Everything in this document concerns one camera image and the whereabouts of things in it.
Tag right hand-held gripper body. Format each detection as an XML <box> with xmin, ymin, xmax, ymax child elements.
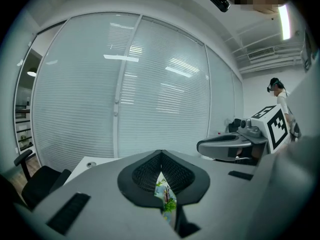
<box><xmin>235</xmin><ymin>103</ymin><xmax>292</xmax><ymax>158</ymax></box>

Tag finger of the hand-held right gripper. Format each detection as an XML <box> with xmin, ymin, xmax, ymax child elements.
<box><xmin>196</xmin><ymin>136</ymin><xmax>254</xmax><ymax>162</ymax></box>
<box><xmin>206</xmin><ymin>132</ymin><xmax>241</xmax><ymax>140</ymax></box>

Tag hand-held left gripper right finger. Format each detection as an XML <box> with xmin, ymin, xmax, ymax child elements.
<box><xmin>161</xmin><ymin>148</ymin><xmax>259</xmax><ymax>239</ymax></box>

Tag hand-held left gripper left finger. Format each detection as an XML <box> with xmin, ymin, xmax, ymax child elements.
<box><xmin>32</xmin><ymin>148</ymin><xmax>181</xmax><ymax>240</ymax></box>

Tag blue white flower bouquet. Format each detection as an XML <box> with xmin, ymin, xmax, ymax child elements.
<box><xmin>154</xmin><ymin>171</ymin><xmax>178</xmax><ymax>231</ymax></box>

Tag black backpack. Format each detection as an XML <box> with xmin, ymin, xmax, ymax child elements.
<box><xmin>228</xmin><ymin>118</ymin><xmax>243</xmax><ymax>135</ymax></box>

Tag white table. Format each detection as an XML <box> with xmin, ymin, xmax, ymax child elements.
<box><xmin>62</xmin><ymin>155</ymin><xmax>126</xmax><ymax>186</ymax></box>

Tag black office chair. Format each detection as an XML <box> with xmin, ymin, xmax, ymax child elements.
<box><xmin>13</xmin><ymin>148</ymin><xmax>73</xmax><ymax>211</ymax></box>

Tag white ceiling pipes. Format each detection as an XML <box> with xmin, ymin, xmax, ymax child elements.
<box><xmin>231</xmin><ymin>26</ymin><xmax>307</xmax><ymax>75</ymax></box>

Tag ceiling air vent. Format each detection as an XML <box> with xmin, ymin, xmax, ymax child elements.
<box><xmin>246</xmin><ymin>46</ymin><xmax>276</xmax><ymax>61</ymax></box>

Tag ceiling tube light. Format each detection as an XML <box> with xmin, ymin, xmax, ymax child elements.
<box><xmin>277</xmin><ymin>4</ymin><xmax>292</xmax><ymax>41</ymax></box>

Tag dark metal shelf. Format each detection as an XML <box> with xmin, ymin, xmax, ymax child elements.
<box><xmin>14</xmin><ymin>103</ymin><xmax>35</xmax><ymax>152</ymax></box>

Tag glass partition with blinds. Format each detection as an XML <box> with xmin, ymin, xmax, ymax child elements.
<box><xmin>31</xmin><ymin>11</ymin><xmax>245</xmax><ymax>160</ymax></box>

